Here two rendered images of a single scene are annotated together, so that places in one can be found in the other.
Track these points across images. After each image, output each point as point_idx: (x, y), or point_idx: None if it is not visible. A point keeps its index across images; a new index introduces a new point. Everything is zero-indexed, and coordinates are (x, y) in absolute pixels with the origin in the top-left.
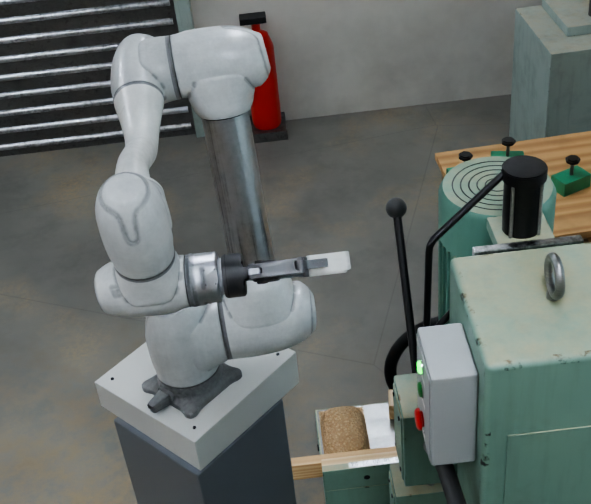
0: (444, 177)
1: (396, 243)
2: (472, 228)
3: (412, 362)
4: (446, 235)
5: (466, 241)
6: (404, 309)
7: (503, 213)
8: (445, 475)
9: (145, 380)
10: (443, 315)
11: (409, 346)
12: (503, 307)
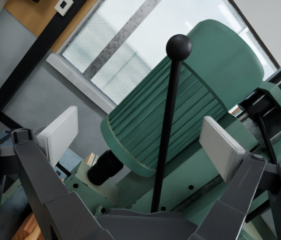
0: (238, 35)
1: (174, 92)
2: (255, 88)
3: (159, 200)
4: (234, 91)
5: (243, 97)
6: (164, 159)
7: None
8: None
9: None
10: (276, 163)
11: (160, 189)
12: None
